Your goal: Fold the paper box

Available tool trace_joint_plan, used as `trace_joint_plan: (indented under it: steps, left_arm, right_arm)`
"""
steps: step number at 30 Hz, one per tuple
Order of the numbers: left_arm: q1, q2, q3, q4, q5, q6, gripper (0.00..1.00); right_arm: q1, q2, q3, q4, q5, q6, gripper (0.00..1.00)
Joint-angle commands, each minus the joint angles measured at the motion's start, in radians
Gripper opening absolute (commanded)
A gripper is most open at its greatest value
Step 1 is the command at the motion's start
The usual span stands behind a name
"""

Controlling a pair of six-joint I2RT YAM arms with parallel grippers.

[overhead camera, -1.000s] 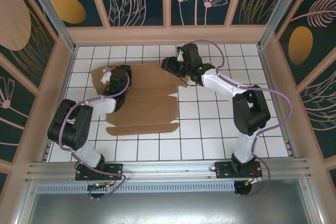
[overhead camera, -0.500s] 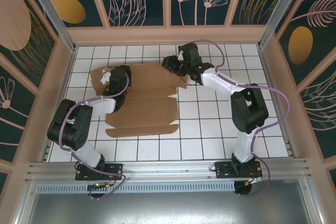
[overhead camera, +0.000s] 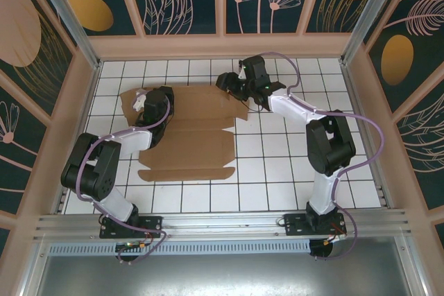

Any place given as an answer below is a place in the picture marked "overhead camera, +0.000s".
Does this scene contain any brown cardboard box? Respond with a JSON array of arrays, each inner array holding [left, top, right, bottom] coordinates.
[[119, 83, 249, 183]]

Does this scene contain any small controller board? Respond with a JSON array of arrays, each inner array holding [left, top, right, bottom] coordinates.
[[115, 240, 147, 252]]

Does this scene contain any grey metal sheet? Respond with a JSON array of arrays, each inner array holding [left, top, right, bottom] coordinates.
[[33, 236, 422, 296]]

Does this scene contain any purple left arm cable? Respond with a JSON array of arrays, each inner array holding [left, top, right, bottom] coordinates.
[[76, 96, 173, 264]]

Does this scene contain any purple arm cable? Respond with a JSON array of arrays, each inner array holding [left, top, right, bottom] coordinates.
[[76, 96, 173, 264], [258, 51, 386, 262]]

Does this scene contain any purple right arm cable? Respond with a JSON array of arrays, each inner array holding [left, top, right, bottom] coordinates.
[[258, 51, 386, 262]]

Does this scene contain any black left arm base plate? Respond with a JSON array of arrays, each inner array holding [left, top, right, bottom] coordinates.
[[99, 215, 164, 240]]

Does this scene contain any aluminium corner post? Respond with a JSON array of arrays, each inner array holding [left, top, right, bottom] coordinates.
[[339, 0, 407, 67], [28, 0, 102, 71]]

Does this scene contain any aluminium front rail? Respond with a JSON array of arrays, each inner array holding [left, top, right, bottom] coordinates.
[[33, 208, 413, 241]]

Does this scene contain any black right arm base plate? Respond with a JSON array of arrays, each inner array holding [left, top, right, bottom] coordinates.
[[282, 212, 348, 238]]

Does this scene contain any slotted grey cable duct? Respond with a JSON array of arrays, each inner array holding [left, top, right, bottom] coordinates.
[[47, 239, 312, 256]]

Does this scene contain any white wire connector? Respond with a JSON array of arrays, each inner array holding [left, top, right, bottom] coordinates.
[[324, 232, 348, 245]]

